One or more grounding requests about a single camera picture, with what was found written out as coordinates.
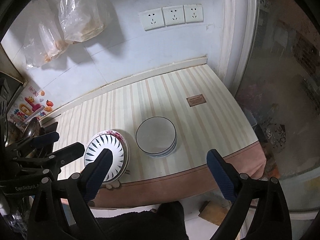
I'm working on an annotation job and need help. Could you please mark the clear plastic bag left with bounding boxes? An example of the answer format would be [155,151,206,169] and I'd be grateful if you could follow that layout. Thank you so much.
[23,0,68,68]

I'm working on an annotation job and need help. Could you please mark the colourful fruit sticker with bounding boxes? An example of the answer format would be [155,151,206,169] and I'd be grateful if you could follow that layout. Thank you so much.
[7,81,55,131]

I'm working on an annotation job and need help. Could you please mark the white door frame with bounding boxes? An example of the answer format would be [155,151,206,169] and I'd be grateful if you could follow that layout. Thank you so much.
[217,0,259,95]

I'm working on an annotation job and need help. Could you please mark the brown label on mat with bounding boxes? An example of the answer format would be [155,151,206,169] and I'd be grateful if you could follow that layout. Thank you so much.
[186,94,206,107]

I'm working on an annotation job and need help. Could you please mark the white bowl dark rim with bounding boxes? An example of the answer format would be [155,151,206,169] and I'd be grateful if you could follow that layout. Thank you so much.
[135,116,177,158]

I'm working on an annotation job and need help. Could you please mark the wooden board on floor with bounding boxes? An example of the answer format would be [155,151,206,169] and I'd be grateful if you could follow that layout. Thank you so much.
[199,201,228,226]

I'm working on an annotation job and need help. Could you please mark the white wall socket middle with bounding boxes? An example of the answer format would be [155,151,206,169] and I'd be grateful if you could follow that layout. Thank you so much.
[162,5,185,26]

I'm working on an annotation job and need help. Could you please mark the white wall socket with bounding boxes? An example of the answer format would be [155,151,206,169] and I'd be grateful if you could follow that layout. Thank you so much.
[183,4,203,23]
[139,8,165,31]
[162,5,185,26]

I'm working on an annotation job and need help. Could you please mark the metal ladle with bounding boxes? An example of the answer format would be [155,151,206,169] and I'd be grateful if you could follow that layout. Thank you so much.
[5,118,41,146]

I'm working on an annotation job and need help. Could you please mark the clear plastic bag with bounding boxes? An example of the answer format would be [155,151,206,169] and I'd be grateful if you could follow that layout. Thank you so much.
[23,0,68,68]
[59,0,104,44]

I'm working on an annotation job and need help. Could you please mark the white plate blue stripes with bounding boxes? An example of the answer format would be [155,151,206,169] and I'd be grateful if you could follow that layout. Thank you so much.
[84,133,113,184]

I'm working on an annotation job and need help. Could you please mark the striped table mat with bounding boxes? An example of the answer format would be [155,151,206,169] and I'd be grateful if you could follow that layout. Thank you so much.
[54,64,266,208]

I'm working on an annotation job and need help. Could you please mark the white wall socket right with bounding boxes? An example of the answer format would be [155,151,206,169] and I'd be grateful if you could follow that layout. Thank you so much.
[183,4,203,23]

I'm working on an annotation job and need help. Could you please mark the clear plastic bag right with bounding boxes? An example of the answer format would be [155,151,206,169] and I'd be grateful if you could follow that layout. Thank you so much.
[59,0,104,44]

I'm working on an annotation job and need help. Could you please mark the white wall socket left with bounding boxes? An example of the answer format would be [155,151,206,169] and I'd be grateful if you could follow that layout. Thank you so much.
[139,8,165,31]

